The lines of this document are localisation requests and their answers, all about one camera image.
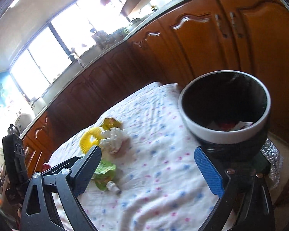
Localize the black bin with white rim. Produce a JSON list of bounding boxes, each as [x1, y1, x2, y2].
[[178, 70, 271, 161]]

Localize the white floral tablecloth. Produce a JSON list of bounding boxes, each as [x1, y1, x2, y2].
[[47, 81, 234, 231]]

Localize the white pot by window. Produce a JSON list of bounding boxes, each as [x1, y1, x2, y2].
[[29, 97, 46, 116]]

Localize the steel electric kettle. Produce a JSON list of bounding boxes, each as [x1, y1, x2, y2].
[[7, 124, 20, 137]]

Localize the red white 1928 box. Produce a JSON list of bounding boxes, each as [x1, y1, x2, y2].
[[232, 121, 253, 131]]

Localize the condiment jars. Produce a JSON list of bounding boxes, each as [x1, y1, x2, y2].
[[151, 5, 158, 12]]

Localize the wooden knife block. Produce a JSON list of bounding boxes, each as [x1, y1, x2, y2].
[[92, 30, 107, 49]]

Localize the red snack bag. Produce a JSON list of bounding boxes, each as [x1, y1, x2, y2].
[[217, 122, 236, 131]]

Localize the silver bubble foil mat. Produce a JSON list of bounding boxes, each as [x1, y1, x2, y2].
[[260, 138, 283, 190]]

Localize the white tissue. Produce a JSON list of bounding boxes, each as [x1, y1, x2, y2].
[[99, 127, 128, 154]]

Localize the white rice cooker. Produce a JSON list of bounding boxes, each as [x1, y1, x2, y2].
[[15, 113, 35, 133]]

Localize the chrome sink faucet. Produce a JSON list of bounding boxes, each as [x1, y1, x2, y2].
[[68, 48, 85, 68]]

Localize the small red wrapper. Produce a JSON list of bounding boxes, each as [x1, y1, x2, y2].
[[42, 163, 51, 172]]

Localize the white ceramic pot with lid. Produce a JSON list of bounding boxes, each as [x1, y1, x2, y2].
[[129, 17, 142, 26]]

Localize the wooden lower cabinets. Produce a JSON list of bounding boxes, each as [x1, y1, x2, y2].
[[22, 0, 289, 174]]

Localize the yellow plastic ring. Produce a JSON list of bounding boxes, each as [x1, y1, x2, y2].
[[79, 127, 104, 154]]

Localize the green spout pouch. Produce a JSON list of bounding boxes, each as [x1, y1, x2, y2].
[[92, 160, 121, 194]]

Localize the yellow wrapper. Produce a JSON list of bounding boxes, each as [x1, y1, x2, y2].
[[100, 117, 122, 130]]

